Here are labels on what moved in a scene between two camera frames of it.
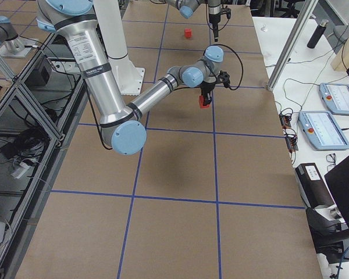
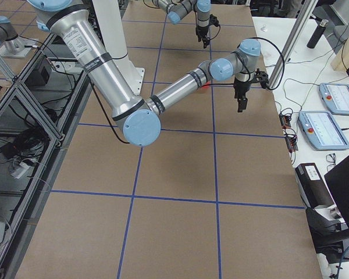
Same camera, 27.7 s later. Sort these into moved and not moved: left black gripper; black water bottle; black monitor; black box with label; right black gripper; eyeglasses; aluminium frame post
Moved: left black gripper; right black gripper
Not moved: eyeglasses; black box with label; black monitor; aluminium frame post; black water bottle
